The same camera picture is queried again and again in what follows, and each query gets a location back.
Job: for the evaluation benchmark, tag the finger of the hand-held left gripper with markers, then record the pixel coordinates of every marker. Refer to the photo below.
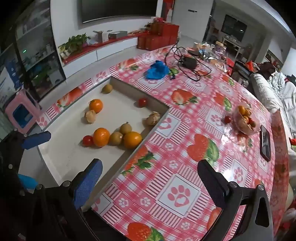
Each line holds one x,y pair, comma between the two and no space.
37,140

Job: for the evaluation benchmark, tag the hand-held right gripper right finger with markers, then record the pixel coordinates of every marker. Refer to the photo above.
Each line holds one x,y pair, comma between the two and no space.
212,183

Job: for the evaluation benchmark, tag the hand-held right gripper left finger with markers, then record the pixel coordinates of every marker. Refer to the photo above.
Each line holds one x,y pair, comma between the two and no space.
87,183

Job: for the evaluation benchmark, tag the white tray grey rim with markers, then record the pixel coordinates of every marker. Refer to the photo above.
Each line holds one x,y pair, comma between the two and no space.
69,148

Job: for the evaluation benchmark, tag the small red tomato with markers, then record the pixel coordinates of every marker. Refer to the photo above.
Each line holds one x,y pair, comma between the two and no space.
87,141
227,119
142,102
251,121

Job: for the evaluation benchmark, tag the orange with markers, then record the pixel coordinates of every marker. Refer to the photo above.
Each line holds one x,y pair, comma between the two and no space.
132,139
101,137
96,105

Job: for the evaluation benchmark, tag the brown kiwi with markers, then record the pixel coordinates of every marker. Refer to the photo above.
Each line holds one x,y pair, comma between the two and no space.
107,88
125,128
115,138

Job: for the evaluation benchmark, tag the brown walnut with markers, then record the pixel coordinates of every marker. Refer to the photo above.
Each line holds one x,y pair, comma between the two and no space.
152,118
90,116

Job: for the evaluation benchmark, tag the pink stool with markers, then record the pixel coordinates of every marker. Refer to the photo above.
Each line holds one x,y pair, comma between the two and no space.
22,111

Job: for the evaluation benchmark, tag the strawberry print red tablecloth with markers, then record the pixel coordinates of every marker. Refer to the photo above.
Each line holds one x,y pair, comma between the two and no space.
180,139

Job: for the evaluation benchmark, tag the clear glass bowl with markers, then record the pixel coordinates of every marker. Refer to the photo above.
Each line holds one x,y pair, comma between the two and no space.
246,126

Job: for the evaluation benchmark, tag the dark smartphone red case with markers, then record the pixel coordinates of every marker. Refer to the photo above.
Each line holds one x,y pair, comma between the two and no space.
265,142

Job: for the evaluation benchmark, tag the small tangerine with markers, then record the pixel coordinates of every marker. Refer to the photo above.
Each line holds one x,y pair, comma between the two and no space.
242,109

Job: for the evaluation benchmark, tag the glass door display cabinet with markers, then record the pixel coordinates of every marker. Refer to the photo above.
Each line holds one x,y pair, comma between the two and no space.
34,46

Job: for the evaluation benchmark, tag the green potted plant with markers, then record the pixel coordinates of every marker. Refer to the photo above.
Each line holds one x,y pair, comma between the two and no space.
74,44

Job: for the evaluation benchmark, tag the sofa with white quilt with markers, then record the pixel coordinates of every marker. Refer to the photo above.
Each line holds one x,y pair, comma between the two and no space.
266,92

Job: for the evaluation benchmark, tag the small green object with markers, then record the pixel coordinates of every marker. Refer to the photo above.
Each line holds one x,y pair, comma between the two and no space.
173,73

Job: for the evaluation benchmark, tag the white tv cabinet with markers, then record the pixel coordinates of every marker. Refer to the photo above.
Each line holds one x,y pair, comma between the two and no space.
111,49

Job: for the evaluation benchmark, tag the black box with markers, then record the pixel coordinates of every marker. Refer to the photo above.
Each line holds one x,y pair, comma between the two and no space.
240,69

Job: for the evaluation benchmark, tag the open cardboard box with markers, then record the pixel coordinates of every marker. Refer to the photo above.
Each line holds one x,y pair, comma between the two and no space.
100,36

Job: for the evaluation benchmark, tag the black power adapter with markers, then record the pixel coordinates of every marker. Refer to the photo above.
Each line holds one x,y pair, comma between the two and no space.
188,62

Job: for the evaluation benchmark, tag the blue cloth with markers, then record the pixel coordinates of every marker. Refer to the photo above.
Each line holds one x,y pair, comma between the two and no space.
157,70

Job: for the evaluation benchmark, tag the white side table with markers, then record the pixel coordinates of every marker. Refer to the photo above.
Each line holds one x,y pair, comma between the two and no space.
232,45

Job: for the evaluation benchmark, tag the black television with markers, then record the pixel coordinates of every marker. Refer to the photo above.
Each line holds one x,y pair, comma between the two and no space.
115,9

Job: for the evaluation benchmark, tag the stack of red gift boxes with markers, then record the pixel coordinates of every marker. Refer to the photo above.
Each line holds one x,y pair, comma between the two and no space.
159,37

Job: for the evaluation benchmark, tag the dark window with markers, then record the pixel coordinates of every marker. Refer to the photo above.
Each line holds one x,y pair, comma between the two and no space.
233,25

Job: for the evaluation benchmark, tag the wide wall picture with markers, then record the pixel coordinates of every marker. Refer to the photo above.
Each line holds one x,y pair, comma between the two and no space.
274,58

